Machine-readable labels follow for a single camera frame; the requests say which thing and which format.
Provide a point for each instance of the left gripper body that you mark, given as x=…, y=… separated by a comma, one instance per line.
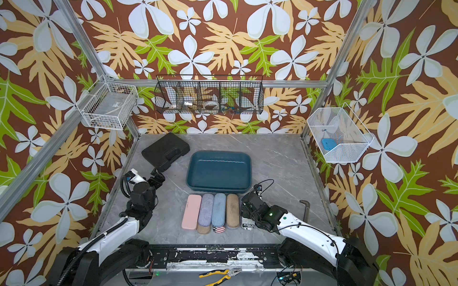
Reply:
x=153, y=186

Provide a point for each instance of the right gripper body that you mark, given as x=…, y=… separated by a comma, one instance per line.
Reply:
x=245, y=213

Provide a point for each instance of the pink glasses case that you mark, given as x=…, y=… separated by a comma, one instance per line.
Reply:
x=191, y=212

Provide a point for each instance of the purple fabric glasses case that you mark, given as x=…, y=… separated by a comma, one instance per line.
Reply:
x=206, y=208

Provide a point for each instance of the beige fabric glasses case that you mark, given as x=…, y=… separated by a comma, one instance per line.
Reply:
x=203, y=230

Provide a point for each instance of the newspaper print glasses case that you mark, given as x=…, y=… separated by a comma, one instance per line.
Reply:
x=247, y=224

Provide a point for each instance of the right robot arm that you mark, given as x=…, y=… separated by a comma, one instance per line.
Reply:
x=347, y=260

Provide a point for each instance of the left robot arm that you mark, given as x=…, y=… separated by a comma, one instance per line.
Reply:
x=100, y=259

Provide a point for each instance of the tan fabric glasses case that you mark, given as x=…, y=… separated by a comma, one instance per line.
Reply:
x=232, y=211

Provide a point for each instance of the light blue glasses case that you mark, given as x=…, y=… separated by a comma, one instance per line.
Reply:
x=219, y=210

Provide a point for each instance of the flag print glasses case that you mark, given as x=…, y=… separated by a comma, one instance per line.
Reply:
x=218, y=229

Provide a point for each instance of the teal plastic storage tray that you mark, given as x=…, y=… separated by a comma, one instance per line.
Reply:
x=220, y=172

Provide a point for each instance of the dark metal hex key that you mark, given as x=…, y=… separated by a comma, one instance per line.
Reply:
x=306, y=209

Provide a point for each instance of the black plastic tool case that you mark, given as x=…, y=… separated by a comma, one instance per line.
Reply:
x=165, y=151

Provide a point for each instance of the blue object in basket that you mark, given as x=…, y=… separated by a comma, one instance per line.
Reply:
x=328, y=144

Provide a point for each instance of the tape roll in basket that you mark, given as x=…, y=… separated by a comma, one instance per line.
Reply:
x=211, y=105

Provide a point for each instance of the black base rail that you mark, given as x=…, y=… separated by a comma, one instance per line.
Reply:
x=213, y=256

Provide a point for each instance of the white wire basket left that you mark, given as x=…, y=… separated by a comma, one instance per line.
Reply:
x=108, y=104

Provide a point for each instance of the white wire basket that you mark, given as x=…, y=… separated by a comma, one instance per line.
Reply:
x=344, y=126
x=108, y=104

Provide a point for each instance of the white wire basket right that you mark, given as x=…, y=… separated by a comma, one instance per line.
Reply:
x=344, y=126

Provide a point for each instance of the black wire basket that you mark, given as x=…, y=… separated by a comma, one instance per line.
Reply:
x=236, y=94

